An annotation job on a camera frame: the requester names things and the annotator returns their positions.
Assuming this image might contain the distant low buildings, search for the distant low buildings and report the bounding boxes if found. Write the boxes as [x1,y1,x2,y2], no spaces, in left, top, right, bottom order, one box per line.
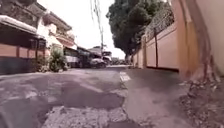
[87,45,114,66]

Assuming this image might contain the parked car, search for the parked car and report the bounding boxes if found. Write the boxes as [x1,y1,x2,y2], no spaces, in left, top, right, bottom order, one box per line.
[89,57,108,69]

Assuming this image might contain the orange boundary wall with pillars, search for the orange boundary wall with pillars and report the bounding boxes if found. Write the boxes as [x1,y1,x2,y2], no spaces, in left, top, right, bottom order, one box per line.
[128,6,181,71]

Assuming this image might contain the building with brown balcony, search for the building with brown balcony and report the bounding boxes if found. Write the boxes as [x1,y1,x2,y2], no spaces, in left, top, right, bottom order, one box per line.
[0,0,48,75]

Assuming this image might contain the white and orange building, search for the white and orange building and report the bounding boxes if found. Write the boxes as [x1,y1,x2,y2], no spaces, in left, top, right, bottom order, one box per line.
[34,11,79,69]

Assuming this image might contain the grey asphalt road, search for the grey asphalt road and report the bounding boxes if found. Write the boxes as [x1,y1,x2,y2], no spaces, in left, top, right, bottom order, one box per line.
[0,64,198,128]

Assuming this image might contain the large dark green tree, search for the large dark green tree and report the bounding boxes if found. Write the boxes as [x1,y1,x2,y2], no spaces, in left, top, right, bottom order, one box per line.
[105,0,168,58]

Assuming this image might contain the utility pole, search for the utility pole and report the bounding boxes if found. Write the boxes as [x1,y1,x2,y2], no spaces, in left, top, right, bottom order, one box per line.
[100,31,105,59]

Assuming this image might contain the peach plastered wall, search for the peach plastered wall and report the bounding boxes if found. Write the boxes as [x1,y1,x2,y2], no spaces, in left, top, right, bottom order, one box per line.
[171,0,224,81]

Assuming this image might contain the green bush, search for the green bush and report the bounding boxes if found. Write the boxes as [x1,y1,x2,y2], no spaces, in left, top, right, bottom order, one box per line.
[48,46,69,73]

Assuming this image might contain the overhead wires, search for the overhead wires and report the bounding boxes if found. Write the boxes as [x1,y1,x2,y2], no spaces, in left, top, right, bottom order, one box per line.
[89,0,104,38]

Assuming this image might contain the dirt verge with debris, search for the dirt verge with debris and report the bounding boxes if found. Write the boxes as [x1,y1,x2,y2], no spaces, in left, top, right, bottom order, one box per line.
[178,74,224,128]

